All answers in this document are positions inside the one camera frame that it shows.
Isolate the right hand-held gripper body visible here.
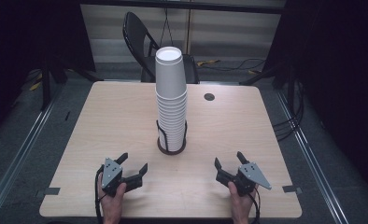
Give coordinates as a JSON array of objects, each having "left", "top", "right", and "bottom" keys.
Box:
[{"left": 233, "top": 161, "right": 273, "bottom": 198}]

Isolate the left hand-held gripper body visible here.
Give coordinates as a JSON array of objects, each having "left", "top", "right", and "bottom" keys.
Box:
[{"left": 100, "top": 157, "right": 127, "bottom": 198}]

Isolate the black wire cup holder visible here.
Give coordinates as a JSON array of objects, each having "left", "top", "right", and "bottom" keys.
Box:
[{"left": 155, "top": 119, "right": 189, "bottom": 156}]

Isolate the stack of white paper cups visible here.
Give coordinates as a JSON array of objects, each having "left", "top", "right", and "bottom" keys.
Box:
[{"left": 155, "top": 91, "right": 189, "bottom": 152}]

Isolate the person's right hand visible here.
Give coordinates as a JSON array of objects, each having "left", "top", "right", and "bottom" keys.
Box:
[{"left": 228, "top": 181, "right": 259, "bottom": 224}]

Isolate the person's left hand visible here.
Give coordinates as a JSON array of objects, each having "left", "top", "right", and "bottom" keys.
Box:
[{"left": 97, "top": 174, "right": 128, "bottom": 224}]

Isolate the grey tape strip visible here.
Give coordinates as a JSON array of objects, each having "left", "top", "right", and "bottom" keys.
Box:
[{"left": 282, "top": 185, "right": 304, "bottom": 194}]

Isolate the black metal stand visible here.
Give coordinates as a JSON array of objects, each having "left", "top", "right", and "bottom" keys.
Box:
[
  {"left": 39, "top": 54, "right": 103, "bottom": 112},
  {"left": 238, "top": 62, "right": 298, "bottom": 110}
]

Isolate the yellow floor tape piece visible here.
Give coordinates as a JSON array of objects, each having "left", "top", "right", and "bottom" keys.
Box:
[
  {"left": 196, "top": 59, "right": 221, "bottom": 67},
  {"left": 28, "top": 81, "right": 44, "bottom": 92}
]

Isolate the black folding chair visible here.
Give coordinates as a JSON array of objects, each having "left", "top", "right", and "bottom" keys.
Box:
[{"left": 121, "top": 11, "right": 201, "bottom": 84}]

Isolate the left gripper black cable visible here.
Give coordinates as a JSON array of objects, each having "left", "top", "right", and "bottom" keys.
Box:
[{"left": 93, "top": 164, "right": 106, "bottom": 224}]

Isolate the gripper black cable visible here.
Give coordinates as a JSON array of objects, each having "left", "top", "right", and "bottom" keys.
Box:
[
  {"left": 248, "top": 186, "right": 262, "bottom": 224},
  {"left": 93, "top": 164, "right": 106, "bottom": 224}
]

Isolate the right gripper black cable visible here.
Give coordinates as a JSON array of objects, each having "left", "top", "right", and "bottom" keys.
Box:
[{"left": 248, "top": 186, "right": 262, "bottom": 224}]

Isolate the black floor cable bundle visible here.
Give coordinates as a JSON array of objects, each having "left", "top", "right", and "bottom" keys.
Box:
[{"left": 272, "top": 78, "right": 306, "bottom": 143}]

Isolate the metal floor rail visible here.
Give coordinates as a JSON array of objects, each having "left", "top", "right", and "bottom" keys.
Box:
[
  {"left": 0, "top": 90, "right": 60, "bottom": 217},
  {"left": 275, "top": 88, "right": 349, "bottom": 224}
]

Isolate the thin black floor cable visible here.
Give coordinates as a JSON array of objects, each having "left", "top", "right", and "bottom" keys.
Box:
[{"left": 200, "top": 58, "right": 267, "bottom": 73}]

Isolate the hanging black cord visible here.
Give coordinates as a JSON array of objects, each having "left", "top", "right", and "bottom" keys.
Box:
[{"left": 159, "top": 7, "right": 176, "bottom": 49}]

